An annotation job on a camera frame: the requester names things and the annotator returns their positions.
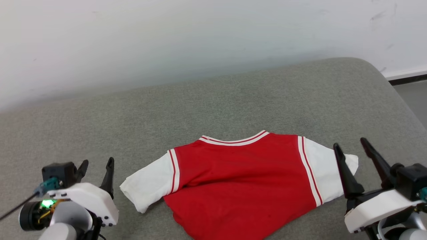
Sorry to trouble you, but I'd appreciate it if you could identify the white wall baseboard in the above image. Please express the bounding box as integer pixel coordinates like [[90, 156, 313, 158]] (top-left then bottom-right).
[[385, 68, 427, 86]]

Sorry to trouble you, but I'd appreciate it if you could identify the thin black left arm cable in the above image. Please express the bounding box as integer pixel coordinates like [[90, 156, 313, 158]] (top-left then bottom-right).
[[0, 178, 60, 221]]

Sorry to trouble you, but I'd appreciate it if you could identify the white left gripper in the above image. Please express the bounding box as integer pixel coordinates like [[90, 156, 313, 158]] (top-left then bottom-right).
[[47, 157, 119, 227]]

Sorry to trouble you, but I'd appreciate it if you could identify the red and white shirt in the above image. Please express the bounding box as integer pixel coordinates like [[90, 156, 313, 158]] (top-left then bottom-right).
[[119, 130, 359, 240]]

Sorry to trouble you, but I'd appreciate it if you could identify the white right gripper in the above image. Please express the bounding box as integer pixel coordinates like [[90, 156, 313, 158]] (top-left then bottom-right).
[[333, 137, 425, 234]]

